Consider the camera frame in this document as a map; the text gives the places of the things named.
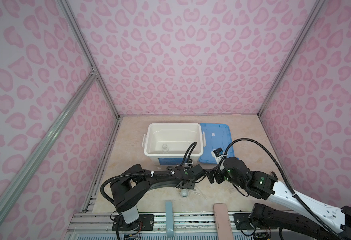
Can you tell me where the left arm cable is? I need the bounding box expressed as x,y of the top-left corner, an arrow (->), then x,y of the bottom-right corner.
100,141 -> 197,206

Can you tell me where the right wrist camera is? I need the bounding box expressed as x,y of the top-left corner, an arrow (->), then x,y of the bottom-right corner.
212,148 -> 224,159

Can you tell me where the aluminium mounting rail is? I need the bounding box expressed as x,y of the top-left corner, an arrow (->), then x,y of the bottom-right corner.
64,212 -> 279,240

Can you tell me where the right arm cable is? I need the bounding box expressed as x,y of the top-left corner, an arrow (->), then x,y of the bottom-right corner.
218,137 -> 341,240

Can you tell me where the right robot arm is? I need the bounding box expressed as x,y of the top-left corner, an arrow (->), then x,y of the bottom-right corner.
207,157 -> 351,240

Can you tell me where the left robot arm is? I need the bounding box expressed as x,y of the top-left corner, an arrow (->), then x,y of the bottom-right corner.
103,165 -> 205,225

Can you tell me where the light blue clamp bar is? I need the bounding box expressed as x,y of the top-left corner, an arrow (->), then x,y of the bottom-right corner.
165,201 -> 175,238

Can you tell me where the white plastic bin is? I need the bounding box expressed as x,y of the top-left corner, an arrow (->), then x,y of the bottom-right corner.
142,123 -> 205,166

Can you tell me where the pink clamp bar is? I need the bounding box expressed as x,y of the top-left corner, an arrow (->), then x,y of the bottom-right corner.
213,203 -> 234,240

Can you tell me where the clear glass beaker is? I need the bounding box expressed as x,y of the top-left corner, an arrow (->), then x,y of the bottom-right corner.
162,144 -> 169,153

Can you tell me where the small white ceramic dish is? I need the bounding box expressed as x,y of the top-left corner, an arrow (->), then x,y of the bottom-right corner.
180,189 -> 189,198

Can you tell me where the blue plastic lid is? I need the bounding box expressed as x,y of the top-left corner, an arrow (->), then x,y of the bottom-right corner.
198,123 -> 232,165

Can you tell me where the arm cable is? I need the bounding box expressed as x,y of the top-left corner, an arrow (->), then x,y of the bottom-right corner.
100,141 -> 197,206
218,137 -> 341,240

